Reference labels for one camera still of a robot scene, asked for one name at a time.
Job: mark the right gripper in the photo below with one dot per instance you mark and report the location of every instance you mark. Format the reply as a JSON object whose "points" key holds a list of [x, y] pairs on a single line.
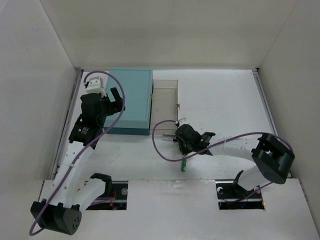
{"points": [[184, 151]]}

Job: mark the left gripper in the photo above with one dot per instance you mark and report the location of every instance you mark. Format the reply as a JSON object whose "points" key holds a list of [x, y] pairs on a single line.
{"points": [[106, 104]]}

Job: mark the green tube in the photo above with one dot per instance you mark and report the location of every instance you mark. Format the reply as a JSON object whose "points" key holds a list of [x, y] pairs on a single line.
{"points": [[183, 165]]}

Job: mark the black silver pencil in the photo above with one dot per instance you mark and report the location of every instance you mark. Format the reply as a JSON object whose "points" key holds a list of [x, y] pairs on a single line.
{"points": [[168, 139]]}

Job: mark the clear acrylic drawer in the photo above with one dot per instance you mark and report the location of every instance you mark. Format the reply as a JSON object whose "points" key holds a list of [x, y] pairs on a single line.
{"points": [[164, 101]]}

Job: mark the silver eyeliner pencil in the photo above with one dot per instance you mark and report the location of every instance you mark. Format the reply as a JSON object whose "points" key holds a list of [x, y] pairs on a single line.
{"points": [[169, 136]]}

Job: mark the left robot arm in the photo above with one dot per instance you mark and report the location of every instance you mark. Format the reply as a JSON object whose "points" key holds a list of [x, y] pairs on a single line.
{"points": [[61, 211]]}

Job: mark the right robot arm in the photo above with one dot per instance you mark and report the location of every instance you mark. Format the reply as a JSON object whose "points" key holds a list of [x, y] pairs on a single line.
{"points": [[239, 147]]}

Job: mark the teal drawer box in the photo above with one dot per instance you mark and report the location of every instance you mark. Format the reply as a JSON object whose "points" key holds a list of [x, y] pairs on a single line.
{"points": [[137, 84]]}

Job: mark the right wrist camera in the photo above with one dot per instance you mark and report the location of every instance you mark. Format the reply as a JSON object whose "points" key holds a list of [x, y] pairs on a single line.
{"points": [[181, 121]]}

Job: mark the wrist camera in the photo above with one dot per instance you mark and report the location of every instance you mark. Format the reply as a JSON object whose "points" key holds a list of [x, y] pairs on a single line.
{"points": [[181, 121], [95, 85]]}

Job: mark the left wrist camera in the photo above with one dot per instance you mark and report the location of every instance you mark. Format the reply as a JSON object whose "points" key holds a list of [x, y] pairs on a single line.
{"points": [[95, 85]]}

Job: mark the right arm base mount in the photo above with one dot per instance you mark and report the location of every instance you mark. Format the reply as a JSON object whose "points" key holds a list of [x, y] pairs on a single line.
{"points": [[231, 196]]}

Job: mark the aluminium rail right edge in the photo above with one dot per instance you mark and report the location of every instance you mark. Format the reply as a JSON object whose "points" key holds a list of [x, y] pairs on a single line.
{"points": [[271, 120]]}

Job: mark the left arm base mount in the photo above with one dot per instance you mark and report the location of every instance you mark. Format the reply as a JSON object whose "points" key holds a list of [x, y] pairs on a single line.
{"points": [[114, 200]]}

